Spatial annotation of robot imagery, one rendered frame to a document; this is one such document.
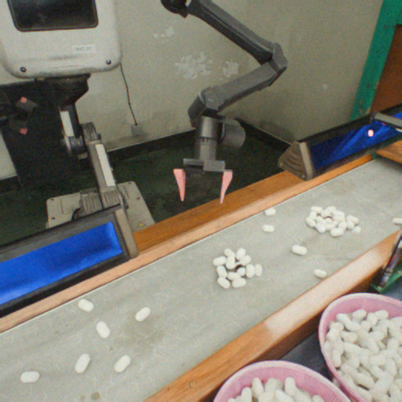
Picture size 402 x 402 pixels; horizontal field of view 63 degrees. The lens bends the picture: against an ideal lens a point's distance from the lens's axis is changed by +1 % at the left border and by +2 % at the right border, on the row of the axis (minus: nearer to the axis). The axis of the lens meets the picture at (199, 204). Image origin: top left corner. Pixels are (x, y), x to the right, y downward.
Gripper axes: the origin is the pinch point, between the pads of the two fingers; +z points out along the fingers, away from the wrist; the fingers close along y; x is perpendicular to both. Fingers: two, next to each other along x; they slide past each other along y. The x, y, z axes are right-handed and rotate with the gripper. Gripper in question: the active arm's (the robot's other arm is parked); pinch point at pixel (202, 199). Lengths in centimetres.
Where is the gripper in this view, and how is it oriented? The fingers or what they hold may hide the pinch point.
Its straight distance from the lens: 80.6
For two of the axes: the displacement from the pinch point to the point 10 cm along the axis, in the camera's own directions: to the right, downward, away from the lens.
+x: -0.9, -0.6, -9.9
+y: -9.9, -0.7, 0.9
